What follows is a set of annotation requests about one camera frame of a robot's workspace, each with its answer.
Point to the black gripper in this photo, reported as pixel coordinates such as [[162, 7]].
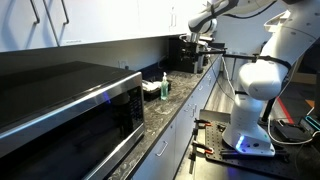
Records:
[[195, 39]]

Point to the green hand sanitizer pump bottle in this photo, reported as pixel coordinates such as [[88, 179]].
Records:
[[164, 90]]

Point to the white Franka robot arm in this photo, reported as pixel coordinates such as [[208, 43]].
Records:
[[256, 80]]

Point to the black stainless microwave oven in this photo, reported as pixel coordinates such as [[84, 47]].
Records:
[[66, 100]]

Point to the black coffee machine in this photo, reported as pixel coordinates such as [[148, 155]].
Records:
[[181, 56]]

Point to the clear bag white plastic cutlery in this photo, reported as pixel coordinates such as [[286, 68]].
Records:
[[150, 86]]

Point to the black plastic tray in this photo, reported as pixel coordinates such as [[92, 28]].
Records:
[[156, 95]]

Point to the white upper cabinets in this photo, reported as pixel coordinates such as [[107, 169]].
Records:
[[110, 20]]

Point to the blue-grey lower cabinets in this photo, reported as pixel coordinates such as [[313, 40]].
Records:
[[180, 133]]

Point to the black box on floor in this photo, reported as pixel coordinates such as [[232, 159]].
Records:
[[293, 131]]

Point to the teal-edged black device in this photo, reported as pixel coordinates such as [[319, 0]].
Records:
[[311, 122]]

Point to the wrist-mounted camera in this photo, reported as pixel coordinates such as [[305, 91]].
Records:
[[185, 36]]

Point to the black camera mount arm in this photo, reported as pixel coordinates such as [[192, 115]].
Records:
[[213, 52]]

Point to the white wall outlet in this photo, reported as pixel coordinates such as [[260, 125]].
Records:
[[123, 64]]

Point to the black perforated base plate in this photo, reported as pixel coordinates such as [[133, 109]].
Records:
[[300, 163]]

